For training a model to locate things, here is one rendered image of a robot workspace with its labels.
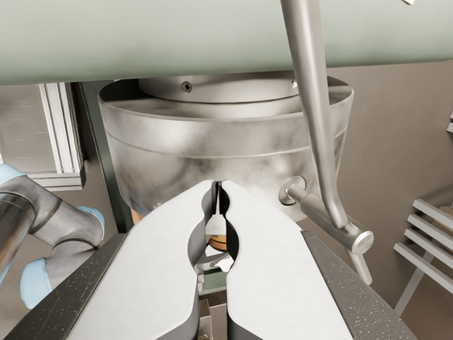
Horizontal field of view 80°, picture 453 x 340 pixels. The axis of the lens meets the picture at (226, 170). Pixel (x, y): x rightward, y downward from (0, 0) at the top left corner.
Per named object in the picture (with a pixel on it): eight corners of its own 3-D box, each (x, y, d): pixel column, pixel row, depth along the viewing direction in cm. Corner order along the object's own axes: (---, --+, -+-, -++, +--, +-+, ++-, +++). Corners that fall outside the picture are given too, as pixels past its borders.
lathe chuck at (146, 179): (97, 98, 44) (118, 191, 19) (262, 80, 56) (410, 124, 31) (109, 148, 49) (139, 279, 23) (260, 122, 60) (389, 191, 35)
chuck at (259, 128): (92, 75, 43) (108, 145, 18) (263, 62, 55) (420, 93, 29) (97, 98, 44) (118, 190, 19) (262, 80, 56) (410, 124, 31)
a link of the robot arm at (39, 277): (30, 245, 45) (8, 289, 37) (102, 235, 47) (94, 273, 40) (45, 279, 48) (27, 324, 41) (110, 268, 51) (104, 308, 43)
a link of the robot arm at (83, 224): (69, 186, 53) (52, 220, 44) (114, 218, 59) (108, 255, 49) (40, 210, 54) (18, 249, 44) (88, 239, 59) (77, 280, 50)
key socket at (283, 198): (292, 177, 31) (309, 189, 28) (270, 197, 30) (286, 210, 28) (282, 158, 29) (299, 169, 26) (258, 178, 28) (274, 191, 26)
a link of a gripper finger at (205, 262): (225, 246, 49) (177, 254, 47) (225, 239, 49) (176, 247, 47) (232, 266, 45) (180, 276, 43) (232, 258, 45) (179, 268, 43)
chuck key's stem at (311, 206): (287, 178, 30) (377, 242, 21) (272, 191, 30) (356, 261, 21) (280, 164, 29) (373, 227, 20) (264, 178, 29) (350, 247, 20)
